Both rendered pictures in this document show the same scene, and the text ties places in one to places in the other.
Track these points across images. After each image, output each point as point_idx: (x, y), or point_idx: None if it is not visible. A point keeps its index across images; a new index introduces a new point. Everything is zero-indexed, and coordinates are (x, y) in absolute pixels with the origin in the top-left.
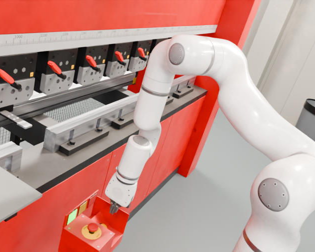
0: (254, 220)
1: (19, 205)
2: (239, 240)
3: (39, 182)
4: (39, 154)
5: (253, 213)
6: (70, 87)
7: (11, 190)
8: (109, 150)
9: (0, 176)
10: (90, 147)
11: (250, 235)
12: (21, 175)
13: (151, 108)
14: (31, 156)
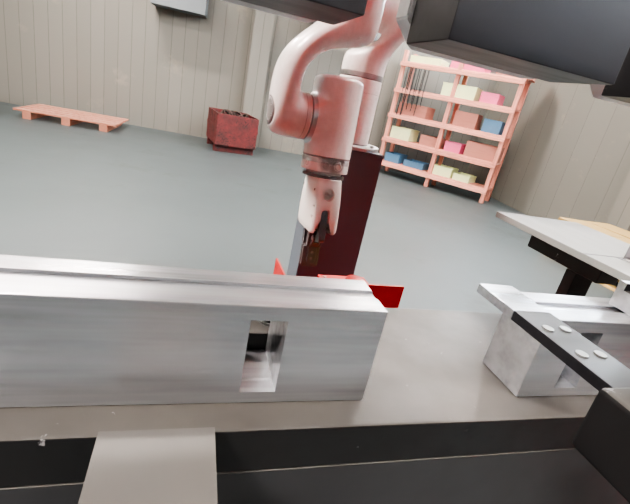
0: (386, 57)
1: (536, 217)
2: (371, 89)
3: (440, 315)
4: (395, 377)
5: (390, 49)
6: (404, 35)
7: (550, 228)
8: None
9: (576, 243)
10: None
11: (382, 72)
12: (481, 346)
13: None
14: (431, 384)
